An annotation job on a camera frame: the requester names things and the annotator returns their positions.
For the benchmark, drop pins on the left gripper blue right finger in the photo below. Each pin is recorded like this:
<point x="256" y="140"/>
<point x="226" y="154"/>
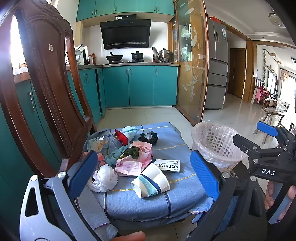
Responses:
<point x="208" y="180"/>

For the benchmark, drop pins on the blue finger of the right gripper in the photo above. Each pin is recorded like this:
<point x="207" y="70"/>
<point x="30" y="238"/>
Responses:
<point x="267" y="129"/>

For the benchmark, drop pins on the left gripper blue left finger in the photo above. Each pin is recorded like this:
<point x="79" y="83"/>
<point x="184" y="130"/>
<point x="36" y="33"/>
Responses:
<point x="79" y="174"/>

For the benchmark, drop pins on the white tissue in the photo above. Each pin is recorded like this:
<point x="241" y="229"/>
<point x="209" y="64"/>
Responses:
<point x="104" y="179"/>

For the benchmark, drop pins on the teal knitted cloth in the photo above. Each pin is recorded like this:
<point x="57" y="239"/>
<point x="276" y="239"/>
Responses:
<point x="111" y="158"/>

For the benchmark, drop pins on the white medicine box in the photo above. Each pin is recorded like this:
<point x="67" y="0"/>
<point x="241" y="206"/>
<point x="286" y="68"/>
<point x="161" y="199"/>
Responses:
<point x="168" y="165"/>

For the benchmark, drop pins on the clear plastic snack bag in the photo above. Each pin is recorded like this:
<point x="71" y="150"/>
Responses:
<point x="104" y="145"/>

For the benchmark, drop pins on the pink paper wrapper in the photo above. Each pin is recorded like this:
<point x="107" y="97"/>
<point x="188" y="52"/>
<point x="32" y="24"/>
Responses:
<point x="134" y="159"/>

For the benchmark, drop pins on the crushed white paper cup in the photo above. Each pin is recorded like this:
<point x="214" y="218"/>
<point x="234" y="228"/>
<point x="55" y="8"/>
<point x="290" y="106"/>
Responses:
<point x="151" y="181"/>

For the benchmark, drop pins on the red snack wrapper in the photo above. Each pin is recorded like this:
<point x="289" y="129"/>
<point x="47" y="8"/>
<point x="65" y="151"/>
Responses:
<point x="121" y="137"/>

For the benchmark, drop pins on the black plastic bag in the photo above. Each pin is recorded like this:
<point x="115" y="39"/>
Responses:
<point x="149" y="137"/>

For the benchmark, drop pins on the white plastic trash basket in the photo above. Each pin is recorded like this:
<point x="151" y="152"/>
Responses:
<point x="215" y="143"/>

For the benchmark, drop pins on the teal lower kitchen cabinets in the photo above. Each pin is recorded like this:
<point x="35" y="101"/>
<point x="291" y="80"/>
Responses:
<point x="127" y="85"/>

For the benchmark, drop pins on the teal kitchen cabinets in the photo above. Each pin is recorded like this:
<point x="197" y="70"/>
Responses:
<point x="89" y="9"/>
<point x="127" y="85"/>

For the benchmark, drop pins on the teal upper kitchen cabinets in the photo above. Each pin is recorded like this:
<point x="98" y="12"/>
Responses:
<point x="89" y="9"/>

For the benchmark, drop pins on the person's right hand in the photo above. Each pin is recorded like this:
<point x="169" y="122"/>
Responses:
<point x="269" y="201"/>

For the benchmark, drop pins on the person's left hand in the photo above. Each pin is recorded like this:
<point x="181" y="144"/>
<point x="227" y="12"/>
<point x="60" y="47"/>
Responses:
<point x="136" y="236"/>

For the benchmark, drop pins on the small wooden stool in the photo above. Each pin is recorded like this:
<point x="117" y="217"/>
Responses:
<point x="272" y="116"/>

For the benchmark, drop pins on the blue cloth on stool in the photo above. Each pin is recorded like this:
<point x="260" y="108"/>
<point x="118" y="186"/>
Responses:
<point x="141" y="202"/>

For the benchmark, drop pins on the brown wooden door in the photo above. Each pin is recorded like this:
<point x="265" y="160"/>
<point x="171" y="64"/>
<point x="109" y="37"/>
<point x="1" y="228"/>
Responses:
<point x="237" y="69"/>

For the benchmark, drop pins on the silver refrigerator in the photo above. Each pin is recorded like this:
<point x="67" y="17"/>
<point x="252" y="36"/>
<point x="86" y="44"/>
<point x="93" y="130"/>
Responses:
<point x="218" y="65"/>

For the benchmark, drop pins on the ceiling lamp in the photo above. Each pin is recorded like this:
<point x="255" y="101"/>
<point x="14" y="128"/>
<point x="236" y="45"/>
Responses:
<point x="275" y="19"/>

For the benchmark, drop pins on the frosted glass sliding door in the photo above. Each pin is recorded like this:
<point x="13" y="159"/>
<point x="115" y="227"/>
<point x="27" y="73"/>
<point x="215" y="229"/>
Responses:
<point x="193" y="58"/>

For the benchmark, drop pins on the stainless steel pot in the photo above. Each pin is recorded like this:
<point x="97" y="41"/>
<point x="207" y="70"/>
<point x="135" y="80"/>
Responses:
<point x="166" y="56"/>

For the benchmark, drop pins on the black wok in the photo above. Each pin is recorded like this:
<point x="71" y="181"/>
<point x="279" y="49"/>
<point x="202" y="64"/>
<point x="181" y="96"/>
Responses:
<point x="112" y="57"/>

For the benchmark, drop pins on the black cooking pot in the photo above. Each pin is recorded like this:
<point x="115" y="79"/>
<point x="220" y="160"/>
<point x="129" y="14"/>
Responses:
<point x="137" y="56"/>

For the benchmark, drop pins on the carved wooden chair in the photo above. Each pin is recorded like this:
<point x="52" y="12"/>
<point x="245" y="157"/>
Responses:
<point x="48" y="48"/>

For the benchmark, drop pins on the black range hood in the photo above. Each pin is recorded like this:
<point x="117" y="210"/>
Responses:
<point x="126" y="33"/>

